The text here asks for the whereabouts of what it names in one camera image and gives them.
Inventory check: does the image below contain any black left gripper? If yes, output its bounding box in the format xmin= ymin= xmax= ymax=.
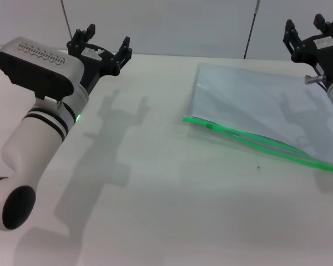
xmin=67 ymin=24 xmax=133 ymax=94

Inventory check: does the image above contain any silver right arm cable plug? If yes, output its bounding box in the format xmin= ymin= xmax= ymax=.
xmin=304 ymin=74 xmax=325 ymax=85

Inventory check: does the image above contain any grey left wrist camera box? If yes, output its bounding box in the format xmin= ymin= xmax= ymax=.
xmin=0 ymin=37 xmax=85 ymax=102

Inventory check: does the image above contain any clear document bag green zip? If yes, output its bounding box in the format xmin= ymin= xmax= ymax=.
xmin=182 ymin=63 xmax=333 ymax=175

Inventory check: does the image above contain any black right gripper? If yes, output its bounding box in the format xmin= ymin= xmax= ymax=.
xmin=282 ymin=14 xmax=333 ymax=84

